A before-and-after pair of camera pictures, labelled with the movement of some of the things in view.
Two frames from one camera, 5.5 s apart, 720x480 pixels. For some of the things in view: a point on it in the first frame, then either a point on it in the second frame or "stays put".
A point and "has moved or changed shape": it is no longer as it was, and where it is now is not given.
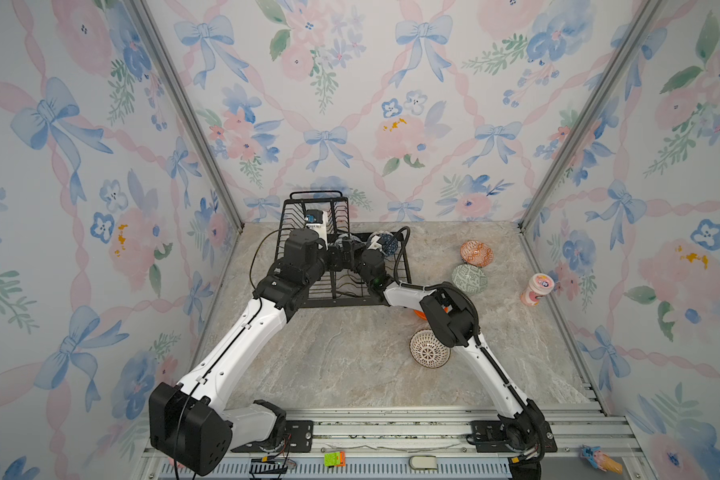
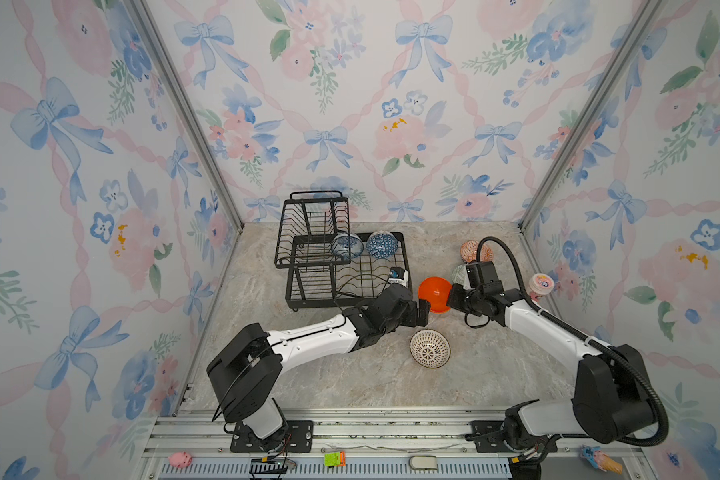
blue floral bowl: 388,241 has moved or changed shape
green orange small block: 335,459 stays put
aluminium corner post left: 186,101 stays put
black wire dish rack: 383,256 stays put
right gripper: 358,251 -> 453,297
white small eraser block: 424,462 stays put
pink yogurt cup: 539,285 stays put
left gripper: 332,252 -> 423,313
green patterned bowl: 469,278 stays put
